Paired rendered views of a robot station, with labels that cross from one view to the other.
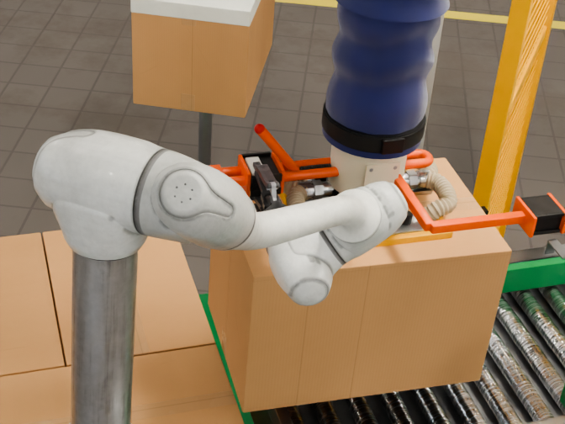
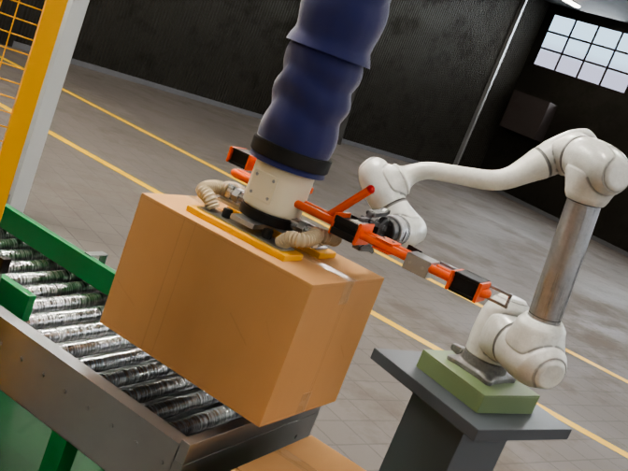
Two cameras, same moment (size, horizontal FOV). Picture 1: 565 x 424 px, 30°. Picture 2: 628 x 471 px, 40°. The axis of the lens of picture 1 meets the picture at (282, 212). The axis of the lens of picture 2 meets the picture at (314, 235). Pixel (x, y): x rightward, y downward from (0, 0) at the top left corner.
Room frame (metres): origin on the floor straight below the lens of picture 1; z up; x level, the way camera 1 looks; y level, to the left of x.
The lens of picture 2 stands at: (3.57, 1.59, 1.63)
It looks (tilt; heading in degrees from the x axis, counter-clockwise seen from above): 12 degrees down; 226
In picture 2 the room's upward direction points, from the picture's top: 21 degrees clockwise
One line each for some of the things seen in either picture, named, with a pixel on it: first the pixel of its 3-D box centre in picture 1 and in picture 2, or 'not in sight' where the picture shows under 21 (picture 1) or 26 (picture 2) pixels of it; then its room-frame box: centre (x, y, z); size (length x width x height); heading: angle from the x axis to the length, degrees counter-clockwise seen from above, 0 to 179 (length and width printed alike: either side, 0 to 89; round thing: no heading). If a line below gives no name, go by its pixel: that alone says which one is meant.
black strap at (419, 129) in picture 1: (373, 119); (292, 153); (2.02, -0.18, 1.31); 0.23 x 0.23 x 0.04
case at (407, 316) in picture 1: (348, 278); (241, 300); (2.01, -0.17, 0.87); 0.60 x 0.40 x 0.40; 107
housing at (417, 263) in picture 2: not in sight; (421, 264); (1.87, 0.26, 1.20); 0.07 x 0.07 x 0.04; 19
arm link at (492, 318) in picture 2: not in sight; (502, 327); (1.17, 0.11, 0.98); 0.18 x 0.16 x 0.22; 69
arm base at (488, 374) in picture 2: not in sight; (478, 360); (1.16, 0.08, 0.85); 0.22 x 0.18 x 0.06; 95
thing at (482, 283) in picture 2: not in sight; (467, 285); (1.83, 0.39, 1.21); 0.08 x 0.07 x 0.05; 109
